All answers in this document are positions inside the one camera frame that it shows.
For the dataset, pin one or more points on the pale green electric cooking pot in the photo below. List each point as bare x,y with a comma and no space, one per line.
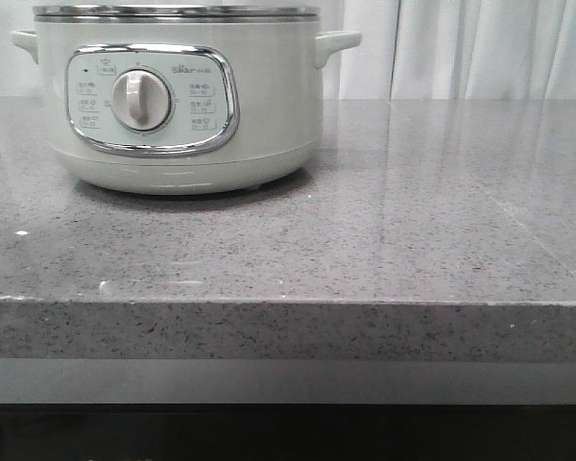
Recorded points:
182,106

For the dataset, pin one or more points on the white pleated curtain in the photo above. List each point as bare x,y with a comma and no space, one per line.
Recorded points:
453,50

